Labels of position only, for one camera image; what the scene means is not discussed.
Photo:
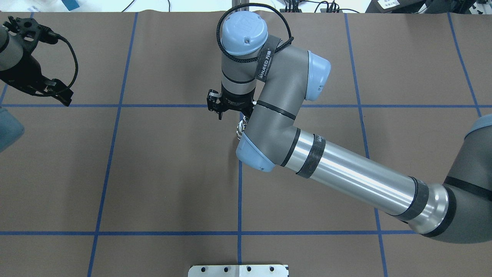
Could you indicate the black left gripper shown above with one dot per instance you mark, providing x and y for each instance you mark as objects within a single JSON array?
[{"x": 24, "y": 75}]

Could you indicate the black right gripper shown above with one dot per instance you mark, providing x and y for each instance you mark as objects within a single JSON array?
[{"x": 235, "y": 99}]

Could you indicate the chrome metal angle valve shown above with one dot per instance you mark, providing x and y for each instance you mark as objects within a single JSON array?
[{"x": 241, "y": 127}]

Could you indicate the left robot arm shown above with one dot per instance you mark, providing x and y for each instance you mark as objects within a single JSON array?
[{"x": 12, "y": 52}]

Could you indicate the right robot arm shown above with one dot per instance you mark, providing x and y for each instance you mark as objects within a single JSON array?
[{"x": 267, "y": 80}]

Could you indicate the teal box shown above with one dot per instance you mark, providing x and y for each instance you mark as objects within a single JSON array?
[{"x": 71, "y": 5}]

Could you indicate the black equipment with label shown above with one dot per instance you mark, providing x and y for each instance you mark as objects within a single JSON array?
[{"x": 420, "y": 6}]

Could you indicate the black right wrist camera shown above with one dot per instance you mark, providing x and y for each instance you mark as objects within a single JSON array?
[{"x": 215, "y": 103}]

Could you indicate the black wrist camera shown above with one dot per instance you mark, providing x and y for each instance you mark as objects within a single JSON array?
[
  {"x": 215, "y": 103},
  {"x": 28, "y": 33}
]

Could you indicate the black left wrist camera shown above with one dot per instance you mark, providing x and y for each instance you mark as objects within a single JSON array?
[{"x": 28, "y": 33}]

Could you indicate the aluminium profile post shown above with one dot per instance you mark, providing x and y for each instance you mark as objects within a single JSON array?
[{"x": 240, "y": 5}]

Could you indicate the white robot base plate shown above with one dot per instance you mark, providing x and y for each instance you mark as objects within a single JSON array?
[{"x": 262, "y": 270}]

